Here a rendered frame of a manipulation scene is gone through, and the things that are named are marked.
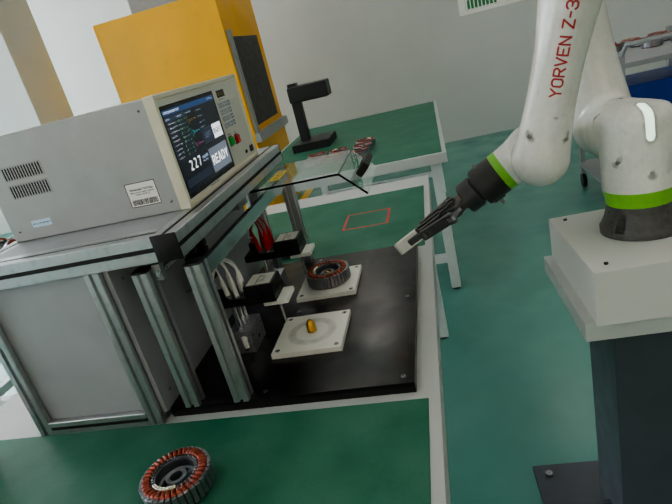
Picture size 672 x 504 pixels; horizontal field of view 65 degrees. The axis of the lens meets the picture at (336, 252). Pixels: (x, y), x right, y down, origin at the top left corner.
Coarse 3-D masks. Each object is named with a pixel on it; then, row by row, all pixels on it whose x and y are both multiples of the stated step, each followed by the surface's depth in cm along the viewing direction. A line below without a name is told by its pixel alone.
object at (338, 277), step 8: (320, 264) 137; (328, 264) 136; (336, 264) 135; (344, 264) 133; (312, 272) 133; (320, 272) 136; (336, 272) 129; (344, 272) 130; (312, 280) 130; (320, 280) 129; (328, 280) 128; (336, 280) 129; (344, 280) 130; (320, 288) 130
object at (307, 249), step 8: (288, 232) 134; (296, 232) 132; (280, 240) 129; (288, 240) 128; (296, 240) 128; (304, 240) 134; (264, 248) 133; (280, 248) 129; (288, 248) 129; (296, 248) 128; (304, 248) 132; (312, 248) 132; (248, 256) 131; (256, 256) 131; (264, 256) 131; (272, 256) 130; (280, 256) 130; (296, 256) 130; (304, 256) 130; (264, 264) 132; (272, 264) 137
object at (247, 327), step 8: (248, 320) 115; (256, 320) 115; (232, 328) 113; (248, 328) 111; (256, 328) 114; (240, 336) 111; (248, 336) 111; (256, 336) 113; (240, 344) 112; (256, 344) 113; (240, 352) 113; (248, 352) 113
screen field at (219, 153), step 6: (216, 144) 111; (222, 144) 115; (210, 150) 108; (216, 150) 111; (222, 150) 114; (228, 150) 117; (210, 156) 108; (216, 156) 110; (222, 156) 114; (228, 156) 117; (216, 162) 110; (222, 162) 113; (228, 162) 116; (216, 168) 110
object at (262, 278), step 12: (252, 276) 112; (264, 276) 110; (276, 276) 110; (228, 288) 115; (252, 288) 107; (264, 288) 106; (276, 288) 109; (288, 288) 111; (228, 300) 109; (240, 300) 108; (252, 300) 108; (264, 300) 107; (276, 300) 107; (288, 300) 107; (240, 312) 113; (240, 324) 112
